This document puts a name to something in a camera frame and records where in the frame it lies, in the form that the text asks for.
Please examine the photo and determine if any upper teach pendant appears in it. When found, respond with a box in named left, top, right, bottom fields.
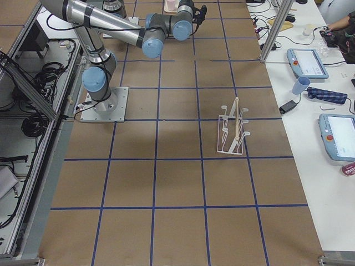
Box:
left=286, top=48, right=329, bottom=80

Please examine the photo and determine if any teach pendant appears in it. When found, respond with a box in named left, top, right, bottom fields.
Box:
left=318, top=114, right=354, bottom=162
left=286, top=48, right=329, bottom=80

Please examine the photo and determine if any wooden board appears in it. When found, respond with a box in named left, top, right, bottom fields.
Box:
left=267, top=16, right=293, bottom=32

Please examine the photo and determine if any folded blue umbrella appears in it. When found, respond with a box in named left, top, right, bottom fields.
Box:
left=307, top=87, right=348, bottom=105

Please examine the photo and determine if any white wire cup rack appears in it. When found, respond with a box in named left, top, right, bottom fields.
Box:
left=217, top=97, right=251, bottom=155

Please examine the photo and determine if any person at desk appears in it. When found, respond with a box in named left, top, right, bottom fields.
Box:
left=319, top=11, right=354, bottom=64

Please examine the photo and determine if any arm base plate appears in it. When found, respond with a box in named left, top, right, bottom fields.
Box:
left=74, top=87, right=129, bottom=122

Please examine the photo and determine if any blue cup on desk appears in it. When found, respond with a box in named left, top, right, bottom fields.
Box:
left=292, top=76, right=311, bottom=95

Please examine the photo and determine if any aluminium frame post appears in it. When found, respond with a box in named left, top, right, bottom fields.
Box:
left=260, top=0, right=294, bottom=63

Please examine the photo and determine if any silver allen key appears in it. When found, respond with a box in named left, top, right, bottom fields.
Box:
left=319, top=105, right=336, bottom=111

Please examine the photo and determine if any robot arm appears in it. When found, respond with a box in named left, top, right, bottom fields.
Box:
left=41, top=1, right=207, bottom=114

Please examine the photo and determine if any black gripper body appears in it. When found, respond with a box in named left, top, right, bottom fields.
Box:
left=192, top=5, right=207, bottom=24

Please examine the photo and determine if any white plastic tray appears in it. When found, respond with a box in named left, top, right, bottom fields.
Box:
left=163, top=0, right=180, bottom=13

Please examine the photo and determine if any black power adapter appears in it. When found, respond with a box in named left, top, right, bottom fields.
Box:
left=279, top=100, right=298, bottom=115

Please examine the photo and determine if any lower teach pendant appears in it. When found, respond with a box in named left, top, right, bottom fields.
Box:
left=318, top=114, right=354, bottom=162

